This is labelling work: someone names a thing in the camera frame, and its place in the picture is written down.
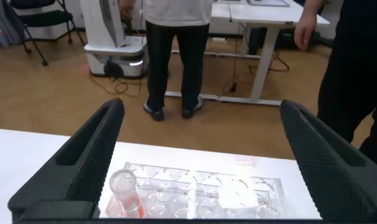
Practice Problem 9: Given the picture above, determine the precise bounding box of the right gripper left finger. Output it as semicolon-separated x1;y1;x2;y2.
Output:
7;98;126;222

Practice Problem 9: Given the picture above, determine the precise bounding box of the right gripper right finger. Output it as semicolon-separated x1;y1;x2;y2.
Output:
279;99;377;222

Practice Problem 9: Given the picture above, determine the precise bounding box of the test tube with red pigment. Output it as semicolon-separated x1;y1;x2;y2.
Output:
109;169;145;219

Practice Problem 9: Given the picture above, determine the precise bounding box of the clear plastic test tube rack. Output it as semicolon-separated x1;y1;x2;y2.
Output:
103;161;289;220

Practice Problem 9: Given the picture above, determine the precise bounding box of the person in black clothes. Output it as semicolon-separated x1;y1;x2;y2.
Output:
293;0;377;174

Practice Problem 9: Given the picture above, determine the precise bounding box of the person in white shirt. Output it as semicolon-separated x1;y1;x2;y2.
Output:
118;0;213;122

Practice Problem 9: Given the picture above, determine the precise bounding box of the white humanoid robot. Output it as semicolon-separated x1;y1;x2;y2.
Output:
80;0;147;79

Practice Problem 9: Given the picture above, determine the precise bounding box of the black office chair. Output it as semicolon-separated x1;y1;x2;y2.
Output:
3;0;86;67

